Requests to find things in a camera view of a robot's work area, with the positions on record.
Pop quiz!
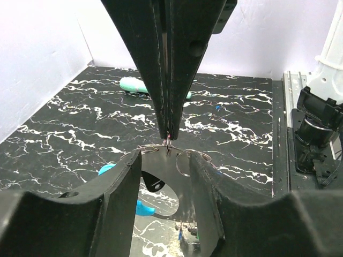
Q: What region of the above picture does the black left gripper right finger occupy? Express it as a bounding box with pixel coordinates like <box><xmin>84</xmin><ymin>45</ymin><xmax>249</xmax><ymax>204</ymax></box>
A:
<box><xmin>189</xmin><ymin>153</ymin><xmax>342</xmax><ymax>256</ymax></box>

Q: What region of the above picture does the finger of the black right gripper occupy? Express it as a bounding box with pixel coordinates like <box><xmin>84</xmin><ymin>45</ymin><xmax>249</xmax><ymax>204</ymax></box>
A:
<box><xmin>101</xmin><ymin>1</ymin><xmax>168</xmax><ymax>139</ymax></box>

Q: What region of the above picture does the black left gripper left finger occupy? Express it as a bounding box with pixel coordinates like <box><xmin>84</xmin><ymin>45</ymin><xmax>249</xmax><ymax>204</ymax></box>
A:
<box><xmin>1</xmin><ymin>150</ymin><xmax>142</xmax><ymax>256</ymax></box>

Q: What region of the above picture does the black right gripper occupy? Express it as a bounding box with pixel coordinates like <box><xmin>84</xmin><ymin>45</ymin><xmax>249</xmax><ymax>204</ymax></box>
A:
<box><xmin>165</xmin><ymin>0</ymin><xmax>237</xmax><ymax>140</ymax></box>

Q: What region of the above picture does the chain of silver keyrings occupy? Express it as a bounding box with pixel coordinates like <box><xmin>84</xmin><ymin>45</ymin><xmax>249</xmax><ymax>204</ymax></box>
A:
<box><xmin>120</xmin><ymin>143</ymin><xmax>215</xmax><ymax>177</ymax></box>

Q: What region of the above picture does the blue key tag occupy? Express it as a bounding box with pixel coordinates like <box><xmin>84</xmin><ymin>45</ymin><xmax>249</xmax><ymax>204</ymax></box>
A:
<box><xmin>98</xmin><ymin>163</ymin><xmax>116</xmax><ymax>176</ymax></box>

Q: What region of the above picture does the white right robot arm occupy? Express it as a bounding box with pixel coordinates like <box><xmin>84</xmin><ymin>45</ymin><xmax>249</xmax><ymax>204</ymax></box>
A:
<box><xmin>103</xmin><ymin>1</ymin><xmax>342</xmax><ymax>140</ymax></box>

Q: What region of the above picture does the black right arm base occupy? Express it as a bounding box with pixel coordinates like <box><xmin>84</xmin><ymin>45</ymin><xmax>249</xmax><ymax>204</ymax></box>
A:
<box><xmin>292</xmin><ymin>86</ymin><xmax>342</xmax><ymax>188</ymax></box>

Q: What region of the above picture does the mint green marker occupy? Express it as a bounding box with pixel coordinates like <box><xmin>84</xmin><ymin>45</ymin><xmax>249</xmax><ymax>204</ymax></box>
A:
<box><xmin>119</xmin><ymin>76</ymin><xmax>192</xmax><ymax>99</ymax></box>

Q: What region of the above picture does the aluminium frame rail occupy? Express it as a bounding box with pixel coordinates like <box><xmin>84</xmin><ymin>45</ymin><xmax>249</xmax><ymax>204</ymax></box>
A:
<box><xmin>282</xmin><ymin>71</ymin><xmax>311</xmax><ymax>127</ymax></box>

